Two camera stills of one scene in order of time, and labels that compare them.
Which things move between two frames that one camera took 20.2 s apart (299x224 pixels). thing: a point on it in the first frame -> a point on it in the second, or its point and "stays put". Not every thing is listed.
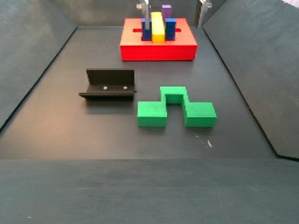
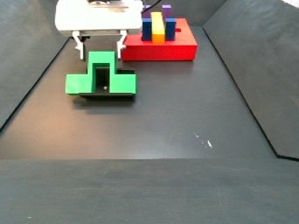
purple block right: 166,9 stays put
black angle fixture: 110,85 stays put
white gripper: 206,5 -> 99,16
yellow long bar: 158,29 stays put
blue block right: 146,32 stays put
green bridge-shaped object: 199,113 -> 79,83
